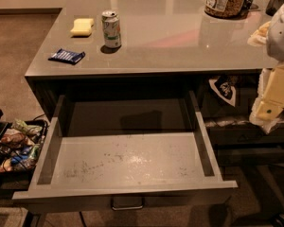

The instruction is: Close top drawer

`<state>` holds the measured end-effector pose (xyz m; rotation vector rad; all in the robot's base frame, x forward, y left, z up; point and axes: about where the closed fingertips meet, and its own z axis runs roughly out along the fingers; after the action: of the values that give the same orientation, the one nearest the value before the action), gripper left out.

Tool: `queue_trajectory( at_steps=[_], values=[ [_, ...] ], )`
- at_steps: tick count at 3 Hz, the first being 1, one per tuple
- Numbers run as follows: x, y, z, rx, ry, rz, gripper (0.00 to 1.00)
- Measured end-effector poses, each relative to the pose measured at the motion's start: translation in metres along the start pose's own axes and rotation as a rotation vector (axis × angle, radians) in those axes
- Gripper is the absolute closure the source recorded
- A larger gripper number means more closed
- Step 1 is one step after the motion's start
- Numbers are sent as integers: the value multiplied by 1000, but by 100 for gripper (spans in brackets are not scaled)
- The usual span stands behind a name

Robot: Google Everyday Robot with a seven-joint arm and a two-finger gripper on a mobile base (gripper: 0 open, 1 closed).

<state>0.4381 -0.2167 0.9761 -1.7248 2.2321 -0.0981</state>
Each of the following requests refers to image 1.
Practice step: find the grey counter cabinet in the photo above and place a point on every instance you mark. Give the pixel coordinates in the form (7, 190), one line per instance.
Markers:
(160, 39)

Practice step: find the grey middle right drawer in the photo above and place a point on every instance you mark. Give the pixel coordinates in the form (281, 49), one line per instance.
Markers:
(244, 135)

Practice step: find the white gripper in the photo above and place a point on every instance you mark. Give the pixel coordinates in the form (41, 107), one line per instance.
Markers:
(281, 35)

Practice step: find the white cloth in drawer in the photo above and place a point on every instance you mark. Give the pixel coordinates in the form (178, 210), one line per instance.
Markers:
(226, 121)

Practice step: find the blue snack bar wrapper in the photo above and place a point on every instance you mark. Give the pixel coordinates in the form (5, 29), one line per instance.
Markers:
(66, 56)

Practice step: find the black white pennant cloth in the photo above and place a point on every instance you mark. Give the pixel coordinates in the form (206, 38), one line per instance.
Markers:
(224, 89)

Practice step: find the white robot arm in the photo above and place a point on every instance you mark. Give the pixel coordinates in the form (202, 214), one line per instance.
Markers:
(271, 34)

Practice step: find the yellow sponge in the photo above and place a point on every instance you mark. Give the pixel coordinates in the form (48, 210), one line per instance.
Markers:
(82, 27)

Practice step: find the grey top right drawer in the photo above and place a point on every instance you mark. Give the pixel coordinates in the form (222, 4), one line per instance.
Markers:
(246, 92)

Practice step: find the grey drawer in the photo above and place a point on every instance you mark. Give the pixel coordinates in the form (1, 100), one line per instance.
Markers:
(124, 155)
(244, 135)
(246, 92)

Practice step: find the green white soda can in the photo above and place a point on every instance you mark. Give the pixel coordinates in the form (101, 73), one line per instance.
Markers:
(111, 29)

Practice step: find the large jar of nuts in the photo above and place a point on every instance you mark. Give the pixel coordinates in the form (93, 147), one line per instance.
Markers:
(223, 8)

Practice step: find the black tray of snacks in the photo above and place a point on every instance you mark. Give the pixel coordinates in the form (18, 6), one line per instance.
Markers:
(21, 143)

